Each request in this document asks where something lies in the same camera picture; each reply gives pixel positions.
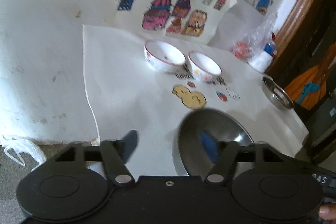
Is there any large steel bowl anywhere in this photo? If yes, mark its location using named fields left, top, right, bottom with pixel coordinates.
left=173, top=108, right=254, bottom=178

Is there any white bowl red rim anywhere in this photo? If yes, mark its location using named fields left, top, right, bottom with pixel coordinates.
left=143, top=40, right=186, bottom=73
left=187, top=51, right=222, bottom=82

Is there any person's right hand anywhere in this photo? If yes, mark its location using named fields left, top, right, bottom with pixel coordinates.
left=319, top=203, right=336, bottom=223

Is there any orange cloth with teal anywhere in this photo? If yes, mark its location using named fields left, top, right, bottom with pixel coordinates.
left=285, top=43, right=335, bottom=110

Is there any small steel plate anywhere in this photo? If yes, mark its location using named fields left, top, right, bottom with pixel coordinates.
left=262, top=76, right=294, bottom=110

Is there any white printed cloth mat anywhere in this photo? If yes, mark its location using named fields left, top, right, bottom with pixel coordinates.
left=83, top=25, right=308, bottom=177

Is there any white bottle with blue cap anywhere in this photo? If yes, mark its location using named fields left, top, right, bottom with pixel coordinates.
left=247, top=32, right=277, bottom=73

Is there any white plastic bag on floor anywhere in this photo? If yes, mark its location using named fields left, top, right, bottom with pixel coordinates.
left=1, top=135, right=47, bottom=171

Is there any clear plastic bag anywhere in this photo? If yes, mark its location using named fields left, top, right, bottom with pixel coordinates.
left=232, top=12, right=278, bottom=61

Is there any red round object in bag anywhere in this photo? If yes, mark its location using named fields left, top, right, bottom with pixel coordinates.
left=232, top=42, right=251, bottom=60

